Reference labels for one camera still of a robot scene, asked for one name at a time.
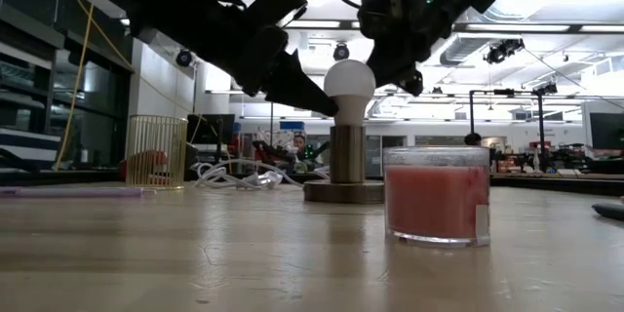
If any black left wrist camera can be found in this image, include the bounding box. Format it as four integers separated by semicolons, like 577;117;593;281
242;0;309;28

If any brass lamp base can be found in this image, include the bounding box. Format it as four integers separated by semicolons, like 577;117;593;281
302;124;386;206

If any gold wire basket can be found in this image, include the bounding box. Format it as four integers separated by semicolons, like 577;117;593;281
125;114;190;191

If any white power cable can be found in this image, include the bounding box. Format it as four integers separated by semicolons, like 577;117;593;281
188;158;332;192

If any pink candle glass jar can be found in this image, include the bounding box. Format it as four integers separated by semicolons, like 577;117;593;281
382;145;492;249

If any white framed monitor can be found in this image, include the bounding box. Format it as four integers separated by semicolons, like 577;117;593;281
581;99;624;163

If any small black overhead device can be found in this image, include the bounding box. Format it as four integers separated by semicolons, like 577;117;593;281
530;80;560;98

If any black ceiling spotlight cluster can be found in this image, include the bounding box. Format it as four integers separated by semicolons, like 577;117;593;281
484;37;527;65

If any black computer monitor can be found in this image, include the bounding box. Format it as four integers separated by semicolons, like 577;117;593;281
187;113;237;146

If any red stapler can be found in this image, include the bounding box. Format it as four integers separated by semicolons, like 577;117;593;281
116;149;171;182

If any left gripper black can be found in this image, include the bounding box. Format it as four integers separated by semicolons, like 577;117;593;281
184;0;340;118

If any yellow rope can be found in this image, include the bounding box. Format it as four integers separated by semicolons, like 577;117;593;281
52;0;136;172

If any black table frame rail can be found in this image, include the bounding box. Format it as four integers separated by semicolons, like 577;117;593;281
0;169;123;187

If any black pipe frame stand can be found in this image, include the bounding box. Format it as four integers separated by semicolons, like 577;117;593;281
468;87;548;162

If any purple pen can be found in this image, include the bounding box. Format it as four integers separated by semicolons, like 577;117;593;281
0;185;158;201

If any dark shelving unit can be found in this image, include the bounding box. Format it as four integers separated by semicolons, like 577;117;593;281
0;9;133;175

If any black neighbouring table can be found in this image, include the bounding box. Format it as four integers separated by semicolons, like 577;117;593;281
489;172;624;197

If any white lightbulb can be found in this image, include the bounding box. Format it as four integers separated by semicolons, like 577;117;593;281
323;58;377;127

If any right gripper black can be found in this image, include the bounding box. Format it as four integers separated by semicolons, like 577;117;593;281
358;0;457;98

